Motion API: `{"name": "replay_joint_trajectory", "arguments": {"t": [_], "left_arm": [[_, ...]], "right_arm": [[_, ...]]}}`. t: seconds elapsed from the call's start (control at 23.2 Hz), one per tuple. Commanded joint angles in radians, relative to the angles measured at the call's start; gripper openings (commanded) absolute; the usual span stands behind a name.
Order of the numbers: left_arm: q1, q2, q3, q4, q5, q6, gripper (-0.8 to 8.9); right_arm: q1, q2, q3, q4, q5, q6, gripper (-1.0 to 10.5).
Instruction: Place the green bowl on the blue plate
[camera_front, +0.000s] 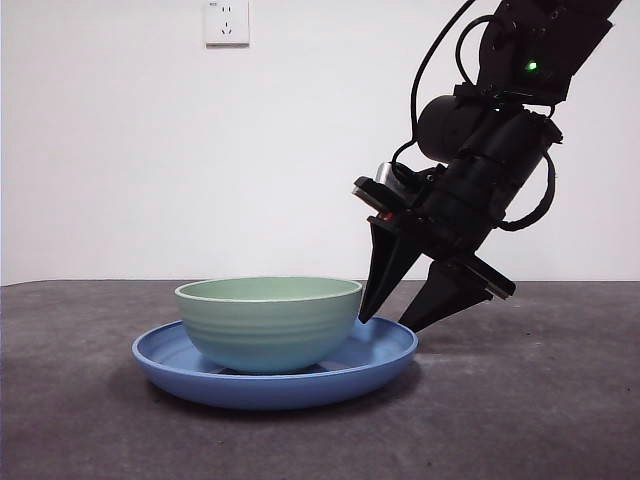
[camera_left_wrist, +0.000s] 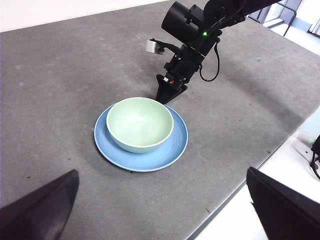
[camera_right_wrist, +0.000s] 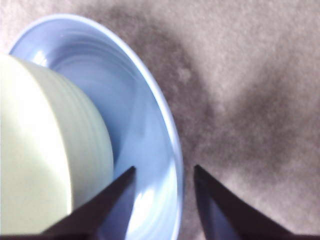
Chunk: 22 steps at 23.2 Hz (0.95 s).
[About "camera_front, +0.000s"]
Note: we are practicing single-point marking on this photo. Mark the blue round plate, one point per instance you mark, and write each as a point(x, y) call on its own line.
point(250, 395)

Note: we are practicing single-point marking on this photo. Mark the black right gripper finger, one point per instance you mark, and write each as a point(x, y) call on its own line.
point(387, 265)
point(445, 295)

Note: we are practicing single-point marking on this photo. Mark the green ribbed bowl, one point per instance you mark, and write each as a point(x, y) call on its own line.
point(270, 330)

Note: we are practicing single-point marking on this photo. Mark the white wall socket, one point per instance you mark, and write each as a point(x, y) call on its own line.
point(227, 25)

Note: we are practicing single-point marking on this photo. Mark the pale grey right wrist camera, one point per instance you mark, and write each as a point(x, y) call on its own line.
point(387, 175)

